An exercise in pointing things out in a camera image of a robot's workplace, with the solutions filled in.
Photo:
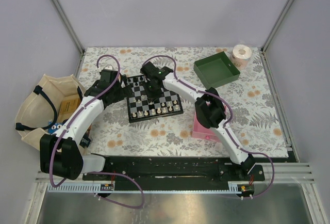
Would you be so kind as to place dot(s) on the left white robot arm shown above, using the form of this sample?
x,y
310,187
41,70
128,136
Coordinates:
x,y
60,152

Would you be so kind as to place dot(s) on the green plastic box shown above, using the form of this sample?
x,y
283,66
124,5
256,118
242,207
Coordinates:
x,y
216,70

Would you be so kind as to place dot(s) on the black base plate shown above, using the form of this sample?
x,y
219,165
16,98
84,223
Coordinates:
x,y
164,166

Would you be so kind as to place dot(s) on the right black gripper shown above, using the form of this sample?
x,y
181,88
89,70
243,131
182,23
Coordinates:
x,y
152,97

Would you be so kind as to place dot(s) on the beige tote bag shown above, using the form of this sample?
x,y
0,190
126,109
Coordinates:
x,y
42,106

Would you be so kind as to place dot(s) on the pink plastic box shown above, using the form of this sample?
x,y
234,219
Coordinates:
x,y
200,132

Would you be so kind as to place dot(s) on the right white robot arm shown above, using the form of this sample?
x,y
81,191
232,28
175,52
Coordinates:
x,y
209,109

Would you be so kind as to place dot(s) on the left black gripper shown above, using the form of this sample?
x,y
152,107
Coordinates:
x,y
125,92

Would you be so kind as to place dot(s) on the black and grey chessboard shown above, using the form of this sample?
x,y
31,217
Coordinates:
x,y
140,108

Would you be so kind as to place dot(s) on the tape roll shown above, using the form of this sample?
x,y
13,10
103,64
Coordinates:
x,y
240,56

